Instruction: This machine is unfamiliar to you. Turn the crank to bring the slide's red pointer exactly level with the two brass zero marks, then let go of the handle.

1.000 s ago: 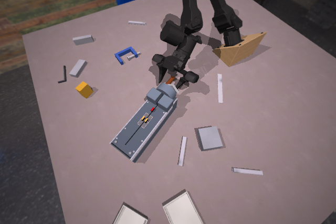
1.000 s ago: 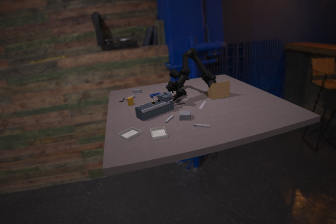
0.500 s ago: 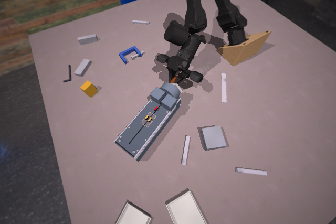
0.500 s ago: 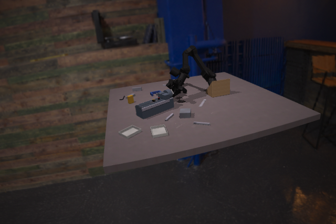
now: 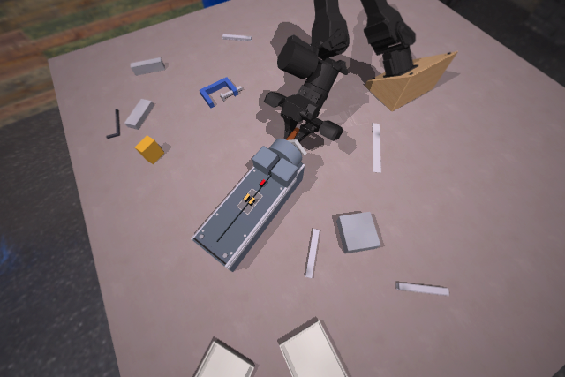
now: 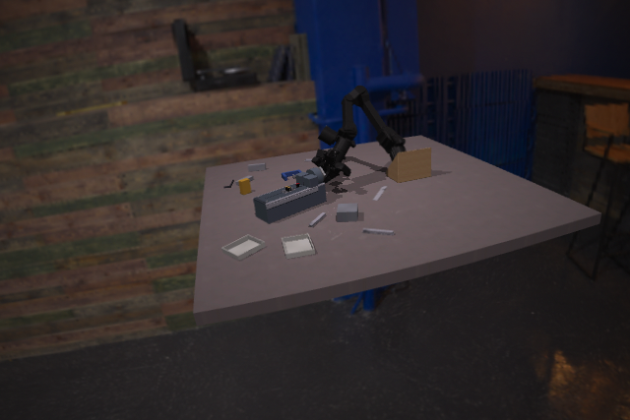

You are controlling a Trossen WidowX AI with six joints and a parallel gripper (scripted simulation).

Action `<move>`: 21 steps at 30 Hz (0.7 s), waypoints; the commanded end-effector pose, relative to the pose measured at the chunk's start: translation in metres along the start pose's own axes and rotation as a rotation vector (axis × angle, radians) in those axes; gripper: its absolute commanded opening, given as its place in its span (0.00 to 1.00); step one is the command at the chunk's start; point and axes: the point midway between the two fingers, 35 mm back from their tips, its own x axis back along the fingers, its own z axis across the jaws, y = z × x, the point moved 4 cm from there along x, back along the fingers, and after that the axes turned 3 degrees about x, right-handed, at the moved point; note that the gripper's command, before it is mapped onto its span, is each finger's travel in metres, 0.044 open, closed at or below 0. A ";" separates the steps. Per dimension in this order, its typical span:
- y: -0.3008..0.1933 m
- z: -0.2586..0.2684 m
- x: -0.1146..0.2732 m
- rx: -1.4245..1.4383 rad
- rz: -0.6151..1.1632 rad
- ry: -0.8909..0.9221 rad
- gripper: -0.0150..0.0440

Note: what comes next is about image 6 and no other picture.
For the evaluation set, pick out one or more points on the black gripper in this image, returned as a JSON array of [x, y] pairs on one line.
[[332, 170]]

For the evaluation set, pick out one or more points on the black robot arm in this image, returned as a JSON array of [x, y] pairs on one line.
[[344, 138]]

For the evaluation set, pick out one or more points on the blue c-clamp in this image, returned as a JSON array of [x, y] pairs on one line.
[[290, 173]]

